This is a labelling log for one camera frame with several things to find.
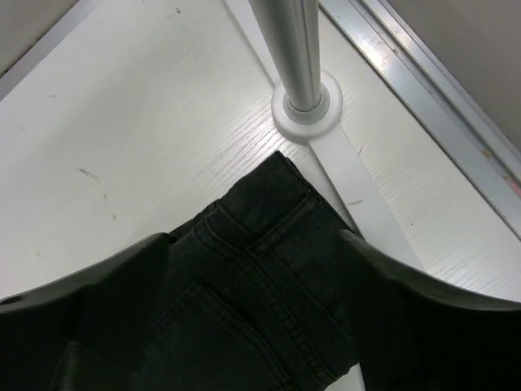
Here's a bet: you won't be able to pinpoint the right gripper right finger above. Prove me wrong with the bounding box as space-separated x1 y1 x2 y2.
338 231 520 390

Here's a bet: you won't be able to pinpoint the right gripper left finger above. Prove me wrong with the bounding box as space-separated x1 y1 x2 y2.
1 233 175 390

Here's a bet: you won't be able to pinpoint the black trousers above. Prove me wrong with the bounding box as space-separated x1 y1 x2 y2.
50 152 357 390

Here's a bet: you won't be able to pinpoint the white and silver clothes rack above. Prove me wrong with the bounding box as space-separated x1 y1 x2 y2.
225 1 422 270

